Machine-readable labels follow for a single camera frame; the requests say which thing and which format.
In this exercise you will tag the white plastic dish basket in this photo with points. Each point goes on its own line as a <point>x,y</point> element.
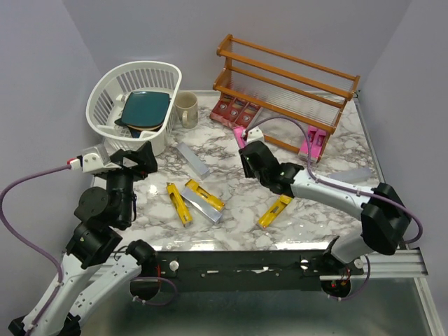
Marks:
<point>109,95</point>

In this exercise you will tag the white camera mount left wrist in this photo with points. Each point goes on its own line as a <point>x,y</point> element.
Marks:
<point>91,160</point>

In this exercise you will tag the yellow Curaprox box centre left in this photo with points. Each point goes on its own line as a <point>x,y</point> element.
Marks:
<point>211,199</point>

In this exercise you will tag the yellow Curaprox box right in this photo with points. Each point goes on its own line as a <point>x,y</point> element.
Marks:
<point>274,211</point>

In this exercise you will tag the beige ceramic mug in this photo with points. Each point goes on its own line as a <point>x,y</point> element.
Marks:
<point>186,104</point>

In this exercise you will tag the silver toothpaste box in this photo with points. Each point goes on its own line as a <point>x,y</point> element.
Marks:
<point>200,169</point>
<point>203,207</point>
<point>352,176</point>

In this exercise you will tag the red Muesrgtei toothpaste box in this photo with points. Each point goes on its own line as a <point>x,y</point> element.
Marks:
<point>248,114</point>

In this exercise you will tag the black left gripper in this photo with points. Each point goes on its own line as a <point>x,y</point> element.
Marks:
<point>148,163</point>

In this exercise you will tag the yellow curaprox box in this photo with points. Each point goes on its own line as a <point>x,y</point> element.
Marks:
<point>274,211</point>
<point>179,204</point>
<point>211,199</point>

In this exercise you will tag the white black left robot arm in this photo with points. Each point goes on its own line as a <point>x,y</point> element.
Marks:
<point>103,213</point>

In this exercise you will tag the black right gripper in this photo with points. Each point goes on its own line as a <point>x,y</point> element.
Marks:
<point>248,171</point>

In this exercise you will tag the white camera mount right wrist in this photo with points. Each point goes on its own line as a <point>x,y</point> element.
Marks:
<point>253,135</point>

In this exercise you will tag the white camera mount wrist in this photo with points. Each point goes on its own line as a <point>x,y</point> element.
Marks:
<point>91,160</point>
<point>253,135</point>

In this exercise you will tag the red 3D toothpaste box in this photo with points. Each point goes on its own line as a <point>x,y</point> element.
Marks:
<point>234,109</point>

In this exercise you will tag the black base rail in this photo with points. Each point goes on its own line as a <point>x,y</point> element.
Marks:
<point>200,271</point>

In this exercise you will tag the teal square plate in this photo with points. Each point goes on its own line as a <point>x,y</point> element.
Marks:
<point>145,108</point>

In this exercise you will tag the yellow Curaprox box far left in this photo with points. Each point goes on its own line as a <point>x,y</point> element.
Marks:
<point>179,204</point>

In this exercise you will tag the orange wooden shelf rack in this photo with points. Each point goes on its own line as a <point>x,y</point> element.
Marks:
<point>284,85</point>

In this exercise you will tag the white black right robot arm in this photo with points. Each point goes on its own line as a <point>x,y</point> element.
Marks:
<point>382,215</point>

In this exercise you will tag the pink Curaprox box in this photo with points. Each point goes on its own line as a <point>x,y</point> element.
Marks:
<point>316,138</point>
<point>307,142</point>
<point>240,136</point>

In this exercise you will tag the aluminium frame rail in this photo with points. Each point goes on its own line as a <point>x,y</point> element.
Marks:
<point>404,264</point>

